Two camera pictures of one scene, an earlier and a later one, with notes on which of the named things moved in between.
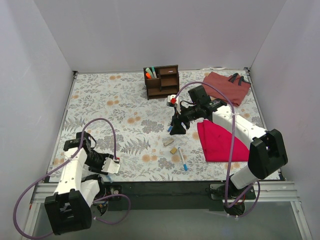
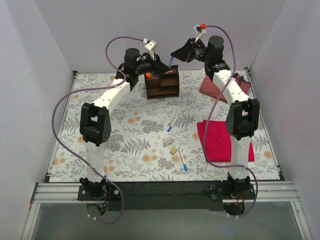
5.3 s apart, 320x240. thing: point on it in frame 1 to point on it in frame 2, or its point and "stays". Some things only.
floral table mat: (131, 132) stays
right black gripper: (180, 120) to (189, 50)
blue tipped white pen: (184, 165) stays
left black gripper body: (105, 176) to (155, 64)
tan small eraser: (173, 150) stays
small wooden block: (168, 142) stays
